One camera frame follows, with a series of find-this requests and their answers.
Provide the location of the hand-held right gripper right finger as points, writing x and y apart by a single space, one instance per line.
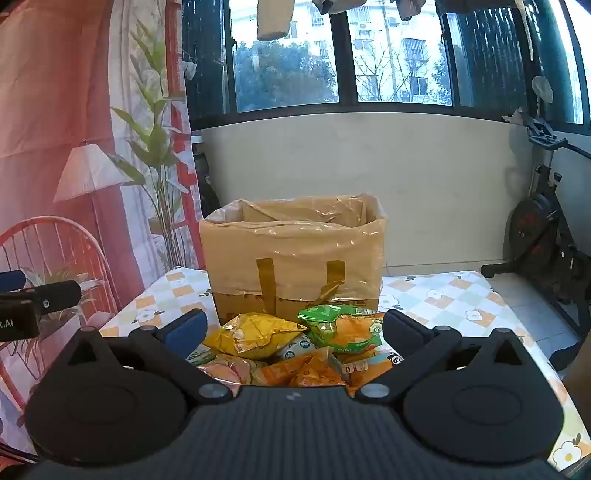
398 332

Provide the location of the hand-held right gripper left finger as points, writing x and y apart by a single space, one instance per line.
184 330

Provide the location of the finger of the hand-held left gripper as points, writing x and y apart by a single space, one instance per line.
57 294
11 280

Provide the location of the pile of snack packets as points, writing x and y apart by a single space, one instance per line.
346 332

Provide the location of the yellow chip bag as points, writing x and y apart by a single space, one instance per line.
251 334

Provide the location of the plastic-lined cardboard box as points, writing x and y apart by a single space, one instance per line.
295 258

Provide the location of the washing machine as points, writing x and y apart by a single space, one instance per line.
207 198

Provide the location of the printed backdrop cloth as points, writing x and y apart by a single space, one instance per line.
69 115

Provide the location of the black exercise bike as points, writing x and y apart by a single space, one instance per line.
535 221

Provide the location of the brown board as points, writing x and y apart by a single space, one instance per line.
581 374

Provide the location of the white hanging cloth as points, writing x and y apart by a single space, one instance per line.
190 69

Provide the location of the white hanging object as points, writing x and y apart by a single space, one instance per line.
542 88

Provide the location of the beige hanging garment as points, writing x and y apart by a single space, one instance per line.
273 21

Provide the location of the grey hanging garment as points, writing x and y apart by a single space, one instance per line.
413 8

